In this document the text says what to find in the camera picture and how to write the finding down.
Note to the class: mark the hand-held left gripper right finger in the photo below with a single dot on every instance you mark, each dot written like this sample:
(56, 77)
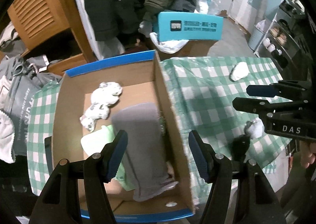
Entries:
(197, 158)

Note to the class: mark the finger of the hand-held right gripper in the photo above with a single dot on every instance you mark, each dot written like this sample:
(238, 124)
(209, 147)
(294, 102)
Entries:
(249, 105)
(259, 90)

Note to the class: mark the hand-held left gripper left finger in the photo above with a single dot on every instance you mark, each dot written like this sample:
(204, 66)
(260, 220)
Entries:
(116, 156)

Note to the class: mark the white sock with blue trim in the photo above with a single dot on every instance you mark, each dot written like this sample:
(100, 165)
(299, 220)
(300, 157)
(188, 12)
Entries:
(254, 128)

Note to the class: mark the light green cloth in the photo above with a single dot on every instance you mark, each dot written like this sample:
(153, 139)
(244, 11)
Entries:
(95, 140)

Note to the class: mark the plain white sock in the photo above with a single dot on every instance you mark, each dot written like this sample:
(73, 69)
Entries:
(239, 71)

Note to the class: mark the grey pants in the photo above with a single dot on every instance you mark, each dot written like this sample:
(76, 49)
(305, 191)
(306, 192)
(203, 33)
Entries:
(140, 140)

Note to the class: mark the black sock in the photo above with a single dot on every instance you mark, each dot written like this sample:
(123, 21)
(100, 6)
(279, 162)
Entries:
(240, 146)

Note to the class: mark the blue cardboard box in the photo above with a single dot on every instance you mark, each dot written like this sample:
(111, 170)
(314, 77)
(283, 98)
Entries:
(167, 120)

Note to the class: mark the person's right hand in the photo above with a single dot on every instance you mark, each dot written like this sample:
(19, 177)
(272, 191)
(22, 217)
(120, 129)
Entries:
(308, 156)

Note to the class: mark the green checked tablecloth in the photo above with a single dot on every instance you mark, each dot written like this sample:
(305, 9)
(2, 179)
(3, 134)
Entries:
(209, 85)

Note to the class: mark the light blue bin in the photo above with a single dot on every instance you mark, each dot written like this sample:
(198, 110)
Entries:
(256, 37)

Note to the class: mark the person's olive clothing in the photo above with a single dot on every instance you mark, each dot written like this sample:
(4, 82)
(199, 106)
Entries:
(293, 184)

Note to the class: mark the metal shoe rack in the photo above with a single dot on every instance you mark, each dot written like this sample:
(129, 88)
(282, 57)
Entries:
(284, 33)

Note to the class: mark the brown cardboard box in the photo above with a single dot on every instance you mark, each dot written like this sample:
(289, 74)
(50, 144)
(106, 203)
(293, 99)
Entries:
(197, 48)

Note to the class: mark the teal printed box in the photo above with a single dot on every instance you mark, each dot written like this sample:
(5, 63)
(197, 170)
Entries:
(190, 27)

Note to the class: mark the grey tote bag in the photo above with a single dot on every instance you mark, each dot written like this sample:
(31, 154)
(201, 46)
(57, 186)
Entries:
(23, 115)

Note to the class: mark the white plastic bag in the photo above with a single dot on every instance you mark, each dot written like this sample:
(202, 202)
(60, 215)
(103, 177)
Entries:
(167, 45)

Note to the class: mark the white towel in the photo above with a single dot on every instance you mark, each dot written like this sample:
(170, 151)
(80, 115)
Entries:
(5, 135)

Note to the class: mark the grey hoodie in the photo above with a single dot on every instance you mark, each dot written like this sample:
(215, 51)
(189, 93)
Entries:
(29, 66)

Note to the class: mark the white hanging garment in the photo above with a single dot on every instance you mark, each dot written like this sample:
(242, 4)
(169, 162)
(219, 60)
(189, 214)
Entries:
(80, 16)

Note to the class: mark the black coat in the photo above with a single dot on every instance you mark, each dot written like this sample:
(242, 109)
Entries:
(103, 4)

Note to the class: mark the grey folded clothes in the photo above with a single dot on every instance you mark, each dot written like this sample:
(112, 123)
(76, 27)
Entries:
(9, 38)

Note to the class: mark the wooden louvred wardrobe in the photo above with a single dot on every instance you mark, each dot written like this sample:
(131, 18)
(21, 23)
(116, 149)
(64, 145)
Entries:
(44, 11)

